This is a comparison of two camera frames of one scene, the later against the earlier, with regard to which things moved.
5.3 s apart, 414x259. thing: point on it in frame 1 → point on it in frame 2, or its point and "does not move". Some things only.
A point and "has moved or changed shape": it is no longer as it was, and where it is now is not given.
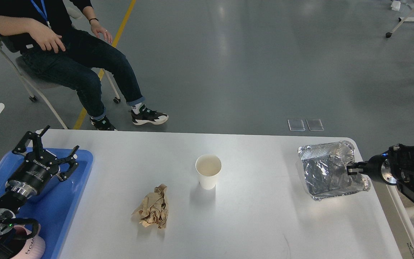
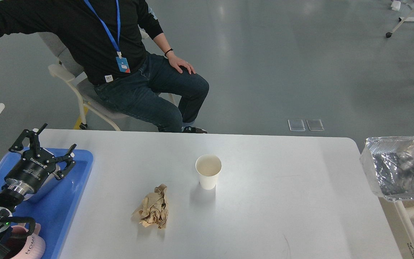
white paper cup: (208, 167) does not move
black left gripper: (30, 175) does not move
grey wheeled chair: (12, 49) → (68, 67)
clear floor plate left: (296, 125) does not move
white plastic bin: (400, 210) does not move
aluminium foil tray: (324, 167) has moved or changed shape
